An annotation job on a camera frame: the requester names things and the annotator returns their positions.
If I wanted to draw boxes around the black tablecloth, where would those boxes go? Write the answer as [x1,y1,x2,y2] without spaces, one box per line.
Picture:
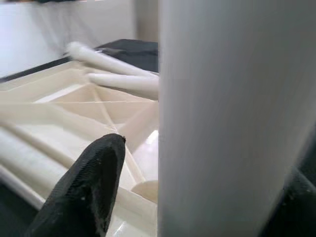
[0,39,160,237]

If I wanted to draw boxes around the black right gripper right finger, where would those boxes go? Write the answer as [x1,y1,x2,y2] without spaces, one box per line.
[261,167,316,237]

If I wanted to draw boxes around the white plastic children table top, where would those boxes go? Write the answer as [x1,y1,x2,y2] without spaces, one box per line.
[0,59,160,237]

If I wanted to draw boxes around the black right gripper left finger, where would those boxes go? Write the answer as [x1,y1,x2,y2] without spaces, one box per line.
[23,134,126,237]

